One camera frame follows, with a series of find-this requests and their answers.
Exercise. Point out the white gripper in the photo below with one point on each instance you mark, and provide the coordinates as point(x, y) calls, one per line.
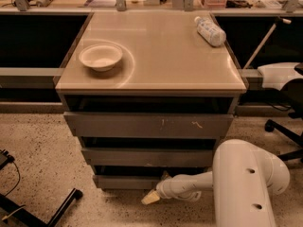
point(165, 188)

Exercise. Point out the grey bottom drawer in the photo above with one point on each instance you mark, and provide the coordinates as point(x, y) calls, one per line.
point(136, 177)

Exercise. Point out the grey drawer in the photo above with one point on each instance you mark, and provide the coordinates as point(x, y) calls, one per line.
point(136, 177)
point(149, 125)
point(147, 157)

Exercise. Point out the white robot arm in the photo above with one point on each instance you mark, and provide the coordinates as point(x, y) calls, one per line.
point(242, 178)

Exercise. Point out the grey middle drawer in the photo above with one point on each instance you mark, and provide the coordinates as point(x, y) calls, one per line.
point(147, 157)

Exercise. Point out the grey drawer cabinet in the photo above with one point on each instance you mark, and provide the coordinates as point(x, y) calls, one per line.
point(166, 68)

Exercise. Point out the grey top drawer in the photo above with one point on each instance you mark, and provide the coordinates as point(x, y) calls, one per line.
point(149, 125)

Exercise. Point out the white paper bowl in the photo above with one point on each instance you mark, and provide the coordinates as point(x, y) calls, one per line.
point(101, 57)

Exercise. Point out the clear plastic water bottle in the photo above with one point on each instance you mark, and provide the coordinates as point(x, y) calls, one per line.
point(212, 33)

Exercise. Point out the black gadgets on desk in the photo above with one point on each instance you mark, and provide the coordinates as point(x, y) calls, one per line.
point(238, 4)

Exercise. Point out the black metal stand frame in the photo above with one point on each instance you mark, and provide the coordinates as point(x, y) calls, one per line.
point(38, 213)

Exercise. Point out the black device with cable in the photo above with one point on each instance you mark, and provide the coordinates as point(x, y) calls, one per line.
point(5, 159)

